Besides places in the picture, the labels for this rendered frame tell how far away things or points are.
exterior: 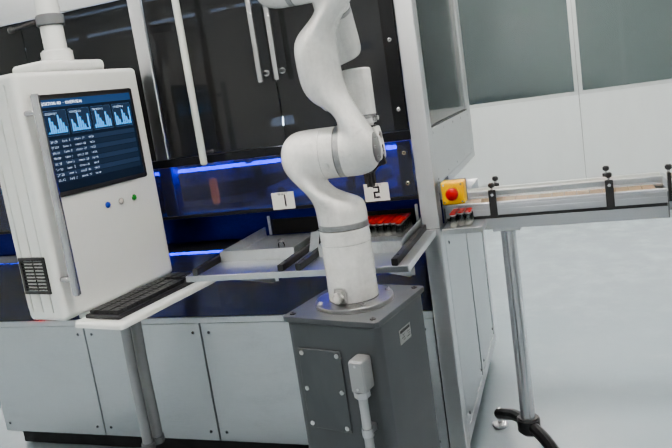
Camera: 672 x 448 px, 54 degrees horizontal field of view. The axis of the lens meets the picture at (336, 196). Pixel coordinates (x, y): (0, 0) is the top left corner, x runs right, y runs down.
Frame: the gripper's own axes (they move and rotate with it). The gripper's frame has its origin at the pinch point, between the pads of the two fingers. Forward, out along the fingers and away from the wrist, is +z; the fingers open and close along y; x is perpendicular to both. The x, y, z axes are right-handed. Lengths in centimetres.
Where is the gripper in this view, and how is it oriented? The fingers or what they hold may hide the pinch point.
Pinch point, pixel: (370, 179)
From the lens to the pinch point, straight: 188.1
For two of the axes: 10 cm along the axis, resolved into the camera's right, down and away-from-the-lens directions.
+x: -3.2, 1.9, -9.3
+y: -9.4, 0.8, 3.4
